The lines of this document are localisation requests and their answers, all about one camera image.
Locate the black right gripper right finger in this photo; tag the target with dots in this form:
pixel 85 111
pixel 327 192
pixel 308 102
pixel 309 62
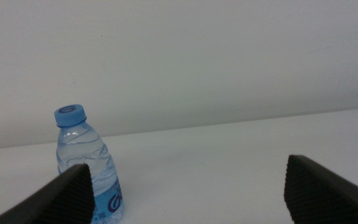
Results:
pixel 322 196

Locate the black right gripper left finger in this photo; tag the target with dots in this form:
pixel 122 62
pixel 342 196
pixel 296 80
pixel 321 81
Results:
pixel 64 199

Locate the small clear water bottle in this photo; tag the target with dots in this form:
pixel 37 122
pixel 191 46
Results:
pixel 79 143

